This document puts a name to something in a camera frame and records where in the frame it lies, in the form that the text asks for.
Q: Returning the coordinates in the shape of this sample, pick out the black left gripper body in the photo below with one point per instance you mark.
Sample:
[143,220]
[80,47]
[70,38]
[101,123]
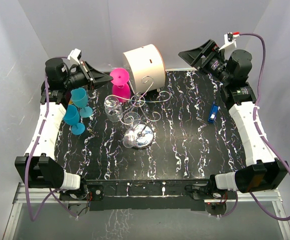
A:
[89,74]

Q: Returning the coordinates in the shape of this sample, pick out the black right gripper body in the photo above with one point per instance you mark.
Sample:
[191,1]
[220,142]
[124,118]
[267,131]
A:
[210,52]

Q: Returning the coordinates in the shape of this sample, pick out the blue wine glass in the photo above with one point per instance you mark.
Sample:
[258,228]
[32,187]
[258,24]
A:
[72,118]
[79,97]

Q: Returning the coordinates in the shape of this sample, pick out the pink wine glass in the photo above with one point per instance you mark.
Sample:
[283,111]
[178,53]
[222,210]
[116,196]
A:
[121,88]

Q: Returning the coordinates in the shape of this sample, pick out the clear ribbed tumbler glass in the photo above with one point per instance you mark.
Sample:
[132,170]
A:
[113,108]

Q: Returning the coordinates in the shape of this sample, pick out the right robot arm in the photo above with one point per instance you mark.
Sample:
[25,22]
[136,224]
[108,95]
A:
[263,170]

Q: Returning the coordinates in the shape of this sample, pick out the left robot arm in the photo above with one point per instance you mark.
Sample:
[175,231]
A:
[38,168]

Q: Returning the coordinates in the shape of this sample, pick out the chrome wine glass rack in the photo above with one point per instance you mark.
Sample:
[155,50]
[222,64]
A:
[138,103]

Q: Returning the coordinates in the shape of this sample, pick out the clear fluted champagne glass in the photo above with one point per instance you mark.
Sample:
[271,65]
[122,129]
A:
[131,119]

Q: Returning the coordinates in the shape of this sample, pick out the white round box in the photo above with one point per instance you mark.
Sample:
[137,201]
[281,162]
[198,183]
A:
[146,68]

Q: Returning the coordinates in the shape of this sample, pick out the small blue object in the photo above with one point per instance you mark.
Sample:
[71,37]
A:
[213,113]

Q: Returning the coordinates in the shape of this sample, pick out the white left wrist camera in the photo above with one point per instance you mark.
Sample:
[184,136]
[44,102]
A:
[75,56]

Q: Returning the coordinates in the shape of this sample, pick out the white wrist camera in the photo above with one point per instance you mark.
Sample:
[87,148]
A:
[75,56]
[230,41]

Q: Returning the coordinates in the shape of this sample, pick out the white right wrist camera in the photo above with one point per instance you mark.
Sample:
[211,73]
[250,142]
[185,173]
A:
[230,41]

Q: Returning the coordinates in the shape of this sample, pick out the aluminium table frame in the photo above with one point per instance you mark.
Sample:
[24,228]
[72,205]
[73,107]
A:
[170,173]

